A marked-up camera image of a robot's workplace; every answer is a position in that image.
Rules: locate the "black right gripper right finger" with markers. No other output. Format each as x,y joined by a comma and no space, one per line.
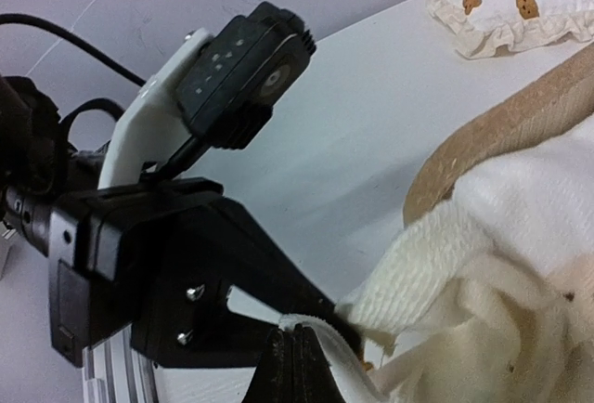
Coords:
313,381

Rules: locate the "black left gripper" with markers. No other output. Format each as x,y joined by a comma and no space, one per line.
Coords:
162,259

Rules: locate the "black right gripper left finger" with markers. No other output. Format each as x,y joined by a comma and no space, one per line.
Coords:
272,381

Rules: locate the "large bear print cushion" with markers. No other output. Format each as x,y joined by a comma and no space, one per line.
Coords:
499,282

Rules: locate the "wooden pet bed frame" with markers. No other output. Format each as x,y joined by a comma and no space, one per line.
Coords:
548,107

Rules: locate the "small bear print pillow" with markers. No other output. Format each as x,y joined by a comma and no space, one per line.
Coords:
482,27

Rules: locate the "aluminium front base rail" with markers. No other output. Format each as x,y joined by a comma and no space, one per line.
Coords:
113,372

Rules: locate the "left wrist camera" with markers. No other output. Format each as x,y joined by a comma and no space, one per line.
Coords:
216,91

